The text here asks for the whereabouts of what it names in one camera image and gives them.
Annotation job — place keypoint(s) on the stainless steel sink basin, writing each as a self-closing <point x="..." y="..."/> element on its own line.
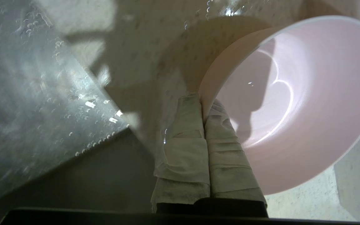
<point x="27" y="109"/>

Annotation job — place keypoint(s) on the right gripper tape-wrapped right finger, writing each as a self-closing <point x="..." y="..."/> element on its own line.
<point x="230" y="168"/>

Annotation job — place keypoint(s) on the right gripper tape-wrapped left finger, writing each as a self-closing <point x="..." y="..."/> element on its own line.
<point x="183" y="150"/>

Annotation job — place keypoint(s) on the pink plastic bowl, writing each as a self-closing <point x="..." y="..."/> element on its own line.
<point x="292" y="109"/>

